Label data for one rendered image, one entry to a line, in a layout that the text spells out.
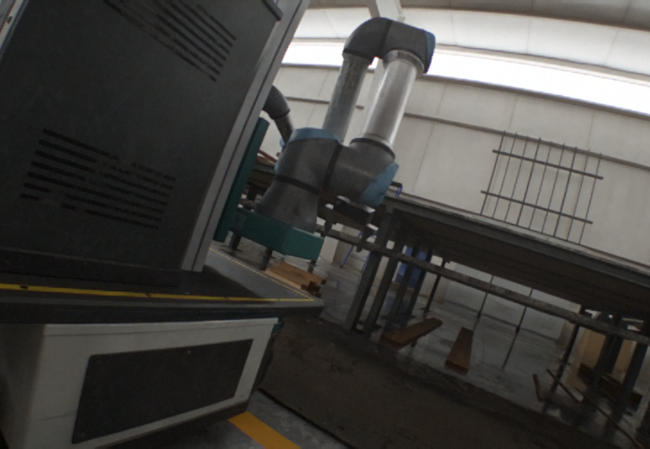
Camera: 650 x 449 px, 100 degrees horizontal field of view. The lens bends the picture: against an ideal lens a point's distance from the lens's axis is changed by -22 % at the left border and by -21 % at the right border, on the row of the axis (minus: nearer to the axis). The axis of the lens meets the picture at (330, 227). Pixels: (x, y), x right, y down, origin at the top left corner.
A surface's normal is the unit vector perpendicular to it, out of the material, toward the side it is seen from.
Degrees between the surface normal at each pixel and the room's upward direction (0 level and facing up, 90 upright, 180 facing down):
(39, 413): 90
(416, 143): 86
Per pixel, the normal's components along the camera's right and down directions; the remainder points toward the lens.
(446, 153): -0.38, -0.19
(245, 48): 0.83, 0.29
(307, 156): -0.04, -0.02
